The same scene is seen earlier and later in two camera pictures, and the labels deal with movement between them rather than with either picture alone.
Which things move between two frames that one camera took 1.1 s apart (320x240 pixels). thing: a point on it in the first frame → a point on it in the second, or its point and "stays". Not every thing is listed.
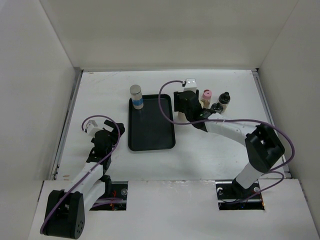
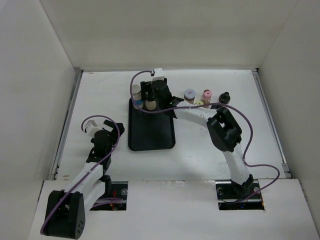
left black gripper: [114, 138] stays
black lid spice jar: [182, 118] → [150, 105]
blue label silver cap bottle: [135, 91] stays
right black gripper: [178, 104] → [145, 87]
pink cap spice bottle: [206, 98] stays
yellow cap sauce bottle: [201, 103] stays
